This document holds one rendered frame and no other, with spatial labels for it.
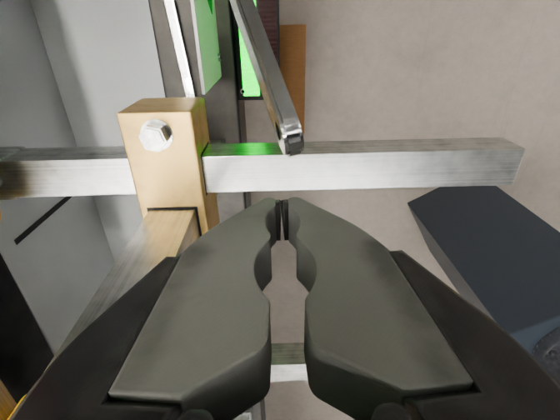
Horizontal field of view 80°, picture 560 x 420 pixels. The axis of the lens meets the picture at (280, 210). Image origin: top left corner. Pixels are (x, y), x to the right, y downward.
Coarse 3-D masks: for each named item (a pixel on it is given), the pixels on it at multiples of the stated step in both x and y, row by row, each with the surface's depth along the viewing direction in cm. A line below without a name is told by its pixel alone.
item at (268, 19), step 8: (264, 0) 32; (272, 0) 32; (264, 8) 33; (272, 8) 33; (264, 16) 33; (272, 16) 33; (264, 24) 33; (272, 24) 33; (272, 32) 34; (272, 40) 34; (272, 48) 34
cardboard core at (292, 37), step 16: (288, 32) 89; (304, 32) 91; (288, 48) 91; (304, 48) 93; (288, 64) 93; (304, 64) 95; (288, 80) 95; (304, 80) 97; (304, 96) 99; (304, 112) 102
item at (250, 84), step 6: (240, 36) 34; (240, 42) 34; (240, 48) 34; (246, 54) 35; (246, 60) 35; (246, 66) 35; (246, 72) 35; (252, 72) 35; (246, 78) 36; (252, 78) 36; (246, 84) 36; (252, 84) 36; (246, 90) 36; (252, 90) 36; (258, 90) 36
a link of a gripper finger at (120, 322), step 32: (160, 288) 8; (96, 320) 7; (128, 320) 7; (64, 352) 6; (96, 352) 6; (128, 352) 6; (64, 384) 6; (96, 384) 6; (32, 416) 5; (64, 416) 5; (96, 416) 5; (128, 416) 5; (160, 416) 5
